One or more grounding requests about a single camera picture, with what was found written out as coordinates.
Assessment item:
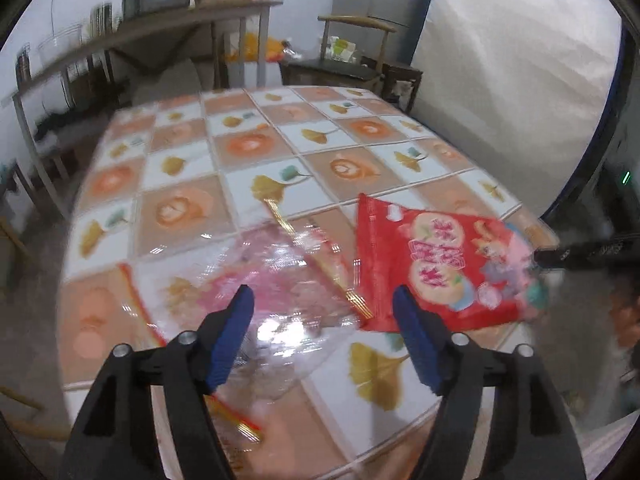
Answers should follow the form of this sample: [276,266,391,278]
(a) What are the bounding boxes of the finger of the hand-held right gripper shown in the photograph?
[534,239,640,272]

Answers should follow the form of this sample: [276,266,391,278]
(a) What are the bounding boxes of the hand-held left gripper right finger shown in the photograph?
[392,285,588,480]

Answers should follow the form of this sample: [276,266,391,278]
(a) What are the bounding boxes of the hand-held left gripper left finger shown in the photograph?
[60,284,256,480]

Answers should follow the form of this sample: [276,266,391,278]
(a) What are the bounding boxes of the clear wrapper with pink print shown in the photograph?
[117,199,375,443]

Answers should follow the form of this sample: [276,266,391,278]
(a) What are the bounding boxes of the red snack packet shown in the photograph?
[354,192,551,333]

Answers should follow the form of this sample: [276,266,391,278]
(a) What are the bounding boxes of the white mattress with blue edge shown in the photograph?
[407,0,626,218]

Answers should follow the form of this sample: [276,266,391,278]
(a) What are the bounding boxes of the person's cream trousers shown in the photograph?
[575,410,633,480]

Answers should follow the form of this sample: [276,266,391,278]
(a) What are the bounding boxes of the dark wooden stool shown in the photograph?
[382,62,423,113]

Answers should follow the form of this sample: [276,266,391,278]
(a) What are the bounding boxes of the black cloth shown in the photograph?
[32,105,108,141]

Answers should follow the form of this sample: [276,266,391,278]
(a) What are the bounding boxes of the wooden armchair with dark seat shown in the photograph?
[280,14,401,93]

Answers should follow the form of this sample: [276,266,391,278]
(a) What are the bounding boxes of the yellow plastic bag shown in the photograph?
[242,32,286,63]

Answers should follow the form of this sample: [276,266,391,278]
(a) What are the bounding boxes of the white and green carton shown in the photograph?
[327,37,358,63]

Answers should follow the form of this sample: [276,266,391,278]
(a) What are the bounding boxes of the long grey side desk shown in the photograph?
[10,0,283,181]

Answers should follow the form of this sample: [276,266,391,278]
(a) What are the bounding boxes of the glass bowl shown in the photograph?
[37,22,83,61]

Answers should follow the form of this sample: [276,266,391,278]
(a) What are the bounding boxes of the metal canister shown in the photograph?
[87,2,113,36]

